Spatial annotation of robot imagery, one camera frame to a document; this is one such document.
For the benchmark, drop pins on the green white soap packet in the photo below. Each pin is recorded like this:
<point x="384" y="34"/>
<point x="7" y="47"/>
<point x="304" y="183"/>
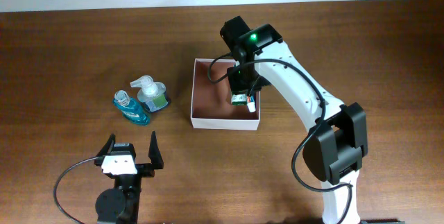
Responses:
<point x="239" y="99"/>

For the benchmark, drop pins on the blue mouthwash bottle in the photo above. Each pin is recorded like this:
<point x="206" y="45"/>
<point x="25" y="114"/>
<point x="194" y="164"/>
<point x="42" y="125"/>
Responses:
<point x="130" y="108"/>

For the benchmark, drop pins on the clear pump soap bottle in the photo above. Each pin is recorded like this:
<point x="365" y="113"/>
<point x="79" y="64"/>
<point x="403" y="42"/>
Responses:
<point x="152" y="95"/>

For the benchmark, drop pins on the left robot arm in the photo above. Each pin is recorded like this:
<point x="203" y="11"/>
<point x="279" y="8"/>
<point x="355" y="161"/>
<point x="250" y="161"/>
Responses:
<point x="120" y="204"/>

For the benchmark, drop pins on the white cardboard box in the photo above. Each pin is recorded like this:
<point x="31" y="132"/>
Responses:
<point x="211" y="106"/>

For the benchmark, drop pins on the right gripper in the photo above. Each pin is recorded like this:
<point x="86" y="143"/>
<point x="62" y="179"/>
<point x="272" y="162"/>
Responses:
<point x="237" y="86"/>

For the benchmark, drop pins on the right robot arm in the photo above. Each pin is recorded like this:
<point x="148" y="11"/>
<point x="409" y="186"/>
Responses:
<point x="329" y="158"/>

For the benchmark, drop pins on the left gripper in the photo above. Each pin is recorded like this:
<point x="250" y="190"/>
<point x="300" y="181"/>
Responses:
<point x="148" y="170"/>

